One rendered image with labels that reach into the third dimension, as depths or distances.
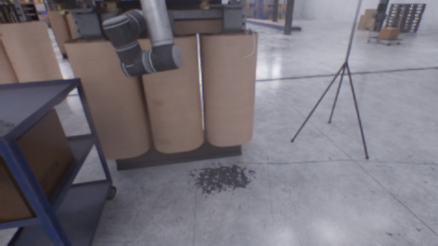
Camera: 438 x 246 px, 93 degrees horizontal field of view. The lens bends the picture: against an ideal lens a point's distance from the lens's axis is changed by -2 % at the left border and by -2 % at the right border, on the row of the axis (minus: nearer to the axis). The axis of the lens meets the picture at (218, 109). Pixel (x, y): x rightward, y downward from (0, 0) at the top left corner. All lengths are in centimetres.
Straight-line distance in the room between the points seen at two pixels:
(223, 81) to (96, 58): 83
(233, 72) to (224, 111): 31
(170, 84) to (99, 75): 44
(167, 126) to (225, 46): 71
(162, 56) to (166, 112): 68
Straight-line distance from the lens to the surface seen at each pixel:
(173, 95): 153
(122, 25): 101
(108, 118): 168
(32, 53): 370
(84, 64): 158
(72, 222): 165
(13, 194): 110
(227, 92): 156
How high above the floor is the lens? 125
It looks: 26 degrees down
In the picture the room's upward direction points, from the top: 1 degrees counter-clockwise
